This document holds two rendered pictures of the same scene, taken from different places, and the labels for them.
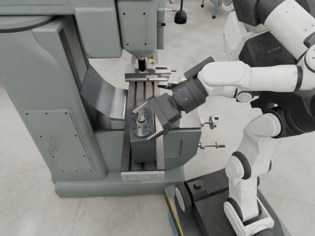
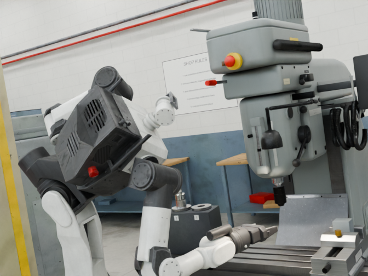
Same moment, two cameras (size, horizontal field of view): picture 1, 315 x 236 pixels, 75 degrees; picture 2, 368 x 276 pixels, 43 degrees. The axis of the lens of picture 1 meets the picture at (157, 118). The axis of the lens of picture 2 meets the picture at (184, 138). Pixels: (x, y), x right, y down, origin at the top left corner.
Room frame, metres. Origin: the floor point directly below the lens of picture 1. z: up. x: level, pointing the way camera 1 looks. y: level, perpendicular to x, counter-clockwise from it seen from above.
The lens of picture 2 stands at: (1.92, -1.58, 1.63)
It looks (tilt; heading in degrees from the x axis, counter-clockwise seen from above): 4 degrees down; 126
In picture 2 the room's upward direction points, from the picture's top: 9 degrees counter-clockwise
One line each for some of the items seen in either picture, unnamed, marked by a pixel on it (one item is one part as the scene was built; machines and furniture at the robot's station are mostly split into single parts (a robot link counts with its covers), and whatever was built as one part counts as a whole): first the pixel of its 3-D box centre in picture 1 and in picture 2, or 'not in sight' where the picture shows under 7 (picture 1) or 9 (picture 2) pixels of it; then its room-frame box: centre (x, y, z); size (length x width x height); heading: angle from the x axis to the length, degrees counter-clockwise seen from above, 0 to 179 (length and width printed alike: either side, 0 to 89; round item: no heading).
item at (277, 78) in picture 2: not in sight; (268, 81); (1.11, 0.14, 1.68); 0.34 x 0.24 x 0.10; 92
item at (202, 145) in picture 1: (212, 145); not in sight; (0.99, -0.44, 0.57); 0.22 x 0.06 x 0.06; 92
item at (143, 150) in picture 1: (142, 134); (194, 228); (0.68, 0.08, 1.09); 0.22 x 0.12 x 0.20; 8
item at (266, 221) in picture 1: (247, 214); not in sight; (0.41, -0.52, 0.68); 0.21 x 0.20 x 0.13; 19
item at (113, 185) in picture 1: (123, 163); not in sight; (1.10, 0.34, 0.10); 1.20 x 0.60 x 0.20; 92
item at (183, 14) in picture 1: (180, 16); (271, 138); (1.22, -0.13, 1.48); 0.07 x 0.07 x 0.06
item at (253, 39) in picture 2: not in sight; (260, 48); (1.11, 0.11, 1.81); 0.47 x 0.26 x 0.16; 92
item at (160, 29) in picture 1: (160, 29); (260, 145); (1.12, -0.02, 1.45); 0.04 x 0.04 x 0.21; 2
